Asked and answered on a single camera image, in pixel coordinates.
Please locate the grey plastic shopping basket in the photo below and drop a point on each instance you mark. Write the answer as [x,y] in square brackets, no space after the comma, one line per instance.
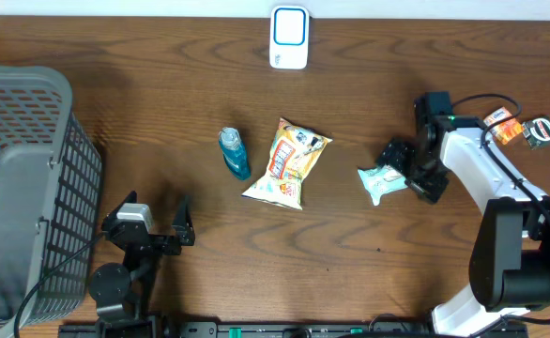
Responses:
[50,183]

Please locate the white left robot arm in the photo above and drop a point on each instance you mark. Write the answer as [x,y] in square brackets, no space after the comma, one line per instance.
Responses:
[122,290]

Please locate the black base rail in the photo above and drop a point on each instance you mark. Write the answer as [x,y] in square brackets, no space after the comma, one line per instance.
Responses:
[385,328]

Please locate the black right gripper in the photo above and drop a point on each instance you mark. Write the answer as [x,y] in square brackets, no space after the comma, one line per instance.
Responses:
[429,187]

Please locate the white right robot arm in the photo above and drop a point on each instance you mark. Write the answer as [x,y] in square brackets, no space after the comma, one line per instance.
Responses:
[509,269]

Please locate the green round-logo packet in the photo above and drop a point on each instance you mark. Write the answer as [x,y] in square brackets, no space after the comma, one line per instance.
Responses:
[537,132]

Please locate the white flushable wipes pack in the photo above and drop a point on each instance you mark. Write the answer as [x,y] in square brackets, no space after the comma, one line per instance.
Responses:
[380,181]

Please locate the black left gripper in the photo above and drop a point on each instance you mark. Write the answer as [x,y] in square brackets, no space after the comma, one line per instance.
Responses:
[182,228]

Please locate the orange tissue pack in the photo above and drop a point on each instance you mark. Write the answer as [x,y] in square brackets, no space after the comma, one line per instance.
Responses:
[506,131]

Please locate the blue water bottle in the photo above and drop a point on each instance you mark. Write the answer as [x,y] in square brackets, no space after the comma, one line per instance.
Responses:
[234,153]

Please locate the orange snack chip bag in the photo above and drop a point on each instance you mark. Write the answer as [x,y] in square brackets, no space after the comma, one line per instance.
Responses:
[293,154]

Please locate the white barcode scanner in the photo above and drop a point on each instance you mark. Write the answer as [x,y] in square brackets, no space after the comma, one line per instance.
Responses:
[289,37]

